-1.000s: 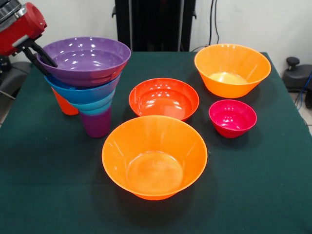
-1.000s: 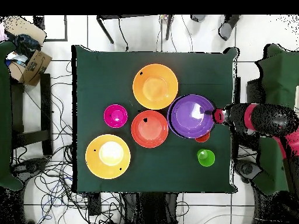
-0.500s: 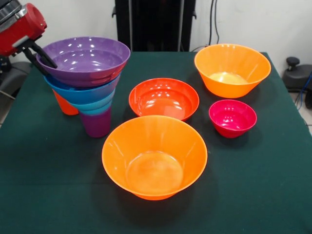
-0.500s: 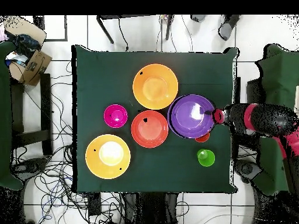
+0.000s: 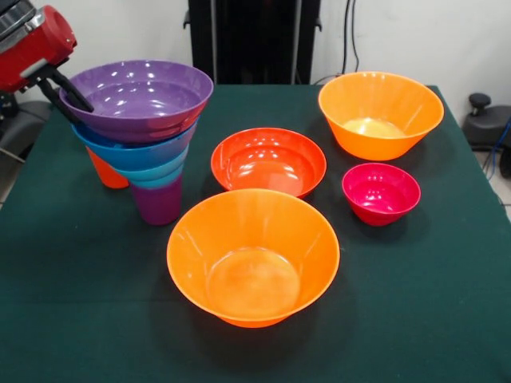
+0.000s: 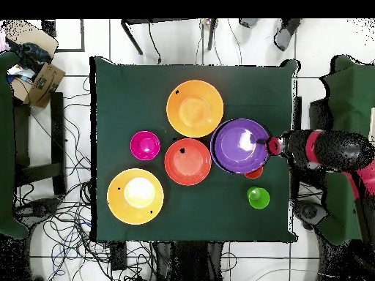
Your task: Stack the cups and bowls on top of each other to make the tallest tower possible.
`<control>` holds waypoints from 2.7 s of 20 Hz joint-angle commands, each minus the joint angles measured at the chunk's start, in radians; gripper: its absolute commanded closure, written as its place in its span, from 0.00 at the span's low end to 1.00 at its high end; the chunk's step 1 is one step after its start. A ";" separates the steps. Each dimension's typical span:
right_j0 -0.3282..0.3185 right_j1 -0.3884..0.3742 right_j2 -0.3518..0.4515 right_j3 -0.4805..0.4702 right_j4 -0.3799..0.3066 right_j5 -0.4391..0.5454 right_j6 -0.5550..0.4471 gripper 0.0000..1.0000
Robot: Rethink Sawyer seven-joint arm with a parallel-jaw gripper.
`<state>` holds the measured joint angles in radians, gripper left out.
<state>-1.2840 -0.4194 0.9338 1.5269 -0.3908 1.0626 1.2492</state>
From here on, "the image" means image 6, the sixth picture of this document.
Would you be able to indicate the purple bowl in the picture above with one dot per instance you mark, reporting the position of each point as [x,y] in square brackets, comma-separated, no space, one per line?
[234,152]

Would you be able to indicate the large orange bowl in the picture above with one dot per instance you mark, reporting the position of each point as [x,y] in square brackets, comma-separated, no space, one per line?
[117,199]
[194,109]

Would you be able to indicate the red-orange bowl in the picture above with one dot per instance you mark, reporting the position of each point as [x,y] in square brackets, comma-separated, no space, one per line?
[187,162]

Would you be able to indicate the pink bowl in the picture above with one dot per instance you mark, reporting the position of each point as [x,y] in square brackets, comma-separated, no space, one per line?
[145,145]

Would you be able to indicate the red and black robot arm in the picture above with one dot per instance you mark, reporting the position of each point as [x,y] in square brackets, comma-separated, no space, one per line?
[331,149]

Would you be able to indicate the orange cup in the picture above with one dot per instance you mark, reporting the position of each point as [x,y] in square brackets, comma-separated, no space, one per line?
[254,174]

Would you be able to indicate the green cup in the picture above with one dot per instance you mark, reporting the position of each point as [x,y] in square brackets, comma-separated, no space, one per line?
[259,199]

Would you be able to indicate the green cloth side table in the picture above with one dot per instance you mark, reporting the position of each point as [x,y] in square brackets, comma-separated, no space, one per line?
[6,146]
[348,96]

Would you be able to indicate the person's foot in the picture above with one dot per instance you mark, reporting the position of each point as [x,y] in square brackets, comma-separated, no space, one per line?
[248,22]
[285,35]

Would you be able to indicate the dark green tablecloth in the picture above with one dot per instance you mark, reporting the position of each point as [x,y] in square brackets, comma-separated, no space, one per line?
[131,102]

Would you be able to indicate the black metal stand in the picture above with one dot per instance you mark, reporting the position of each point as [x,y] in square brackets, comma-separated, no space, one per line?
[131,36]

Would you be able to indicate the black power strip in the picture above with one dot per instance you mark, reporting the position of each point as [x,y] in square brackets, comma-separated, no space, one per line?
[118,256]

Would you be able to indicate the brown cardboard box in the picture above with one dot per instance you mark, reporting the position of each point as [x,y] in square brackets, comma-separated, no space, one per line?
[44,87]

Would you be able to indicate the beige cardboard sheet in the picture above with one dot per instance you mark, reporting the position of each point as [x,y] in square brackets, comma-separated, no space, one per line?
[32,33]

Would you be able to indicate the black pedestal leg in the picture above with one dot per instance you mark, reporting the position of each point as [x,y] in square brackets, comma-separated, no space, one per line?
[36,210]
[310,213]

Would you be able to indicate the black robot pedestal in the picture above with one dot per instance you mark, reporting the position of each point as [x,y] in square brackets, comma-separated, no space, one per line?
[187,260]

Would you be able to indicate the black stool frame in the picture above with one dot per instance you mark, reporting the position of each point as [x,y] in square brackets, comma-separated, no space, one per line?
[57,140]

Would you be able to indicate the black rectangular frame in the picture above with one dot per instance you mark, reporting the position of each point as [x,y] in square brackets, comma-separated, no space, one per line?
[82,35]

